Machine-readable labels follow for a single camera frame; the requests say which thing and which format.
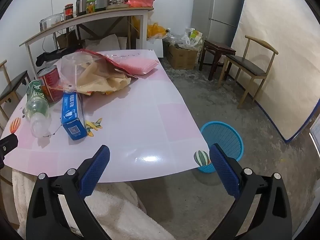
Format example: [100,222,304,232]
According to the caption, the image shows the dark wooden stool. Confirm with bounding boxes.
[199,39,237,81]

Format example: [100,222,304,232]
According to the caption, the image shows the yellow plastic bag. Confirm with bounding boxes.
[147,23,167,39]

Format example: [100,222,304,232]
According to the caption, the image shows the shallow plate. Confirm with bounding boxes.
[106,3,131,10]

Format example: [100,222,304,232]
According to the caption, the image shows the black cloth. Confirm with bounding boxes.
[35,49,83,67]

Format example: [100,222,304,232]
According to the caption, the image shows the blue plastic wastebasket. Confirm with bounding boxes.
[197,121,244,173]

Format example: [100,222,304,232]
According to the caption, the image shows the green label plastic bottle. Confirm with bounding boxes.
[24,79,52,138]

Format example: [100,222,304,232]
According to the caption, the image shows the brown cardboard box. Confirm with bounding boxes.
[55,30,78,49]

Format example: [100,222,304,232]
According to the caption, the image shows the brown paper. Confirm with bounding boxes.
[76,62,132,96]

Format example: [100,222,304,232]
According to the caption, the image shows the red tin can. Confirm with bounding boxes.
[37,65,64,103]

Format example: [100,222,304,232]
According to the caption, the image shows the red sauce jar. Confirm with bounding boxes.
[64,4,75,20]

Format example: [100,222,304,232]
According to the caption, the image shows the silver refrigerator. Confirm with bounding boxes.
[191,0,244,48]

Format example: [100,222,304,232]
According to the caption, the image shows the white box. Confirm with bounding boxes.
[147,39,164,58]

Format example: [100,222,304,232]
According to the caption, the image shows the clear snack bag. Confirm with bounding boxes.
[110,56,158,75]

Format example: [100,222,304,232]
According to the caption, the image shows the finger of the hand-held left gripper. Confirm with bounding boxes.
[0,133,19,157]

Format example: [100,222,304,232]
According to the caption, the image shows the white side table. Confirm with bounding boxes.
[19,6,155,79]

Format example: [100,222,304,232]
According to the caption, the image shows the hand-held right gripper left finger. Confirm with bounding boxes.
[26,144,118,240]

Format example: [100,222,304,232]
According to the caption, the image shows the glass bowl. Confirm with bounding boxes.
[39,13,64,32]

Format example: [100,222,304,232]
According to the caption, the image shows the clear zip bag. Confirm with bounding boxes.
[60,49,139,97]

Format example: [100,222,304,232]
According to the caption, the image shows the white plastic bags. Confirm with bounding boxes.
[170,27,203,50]

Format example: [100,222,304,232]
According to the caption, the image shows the blue toothpaste box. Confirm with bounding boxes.
[61,91,87,141]

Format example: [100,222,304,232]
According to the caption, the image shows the light wooden chair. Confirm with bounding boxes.
[217,35,279,109]
[0,60,31,128]

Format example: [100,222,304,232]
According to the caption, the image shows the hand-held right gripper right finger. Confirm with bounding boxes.
[209,143,293,240]

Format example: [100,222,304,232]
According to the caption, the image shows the white mattress with blue edging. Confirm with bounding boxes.
[230,0,320,143]

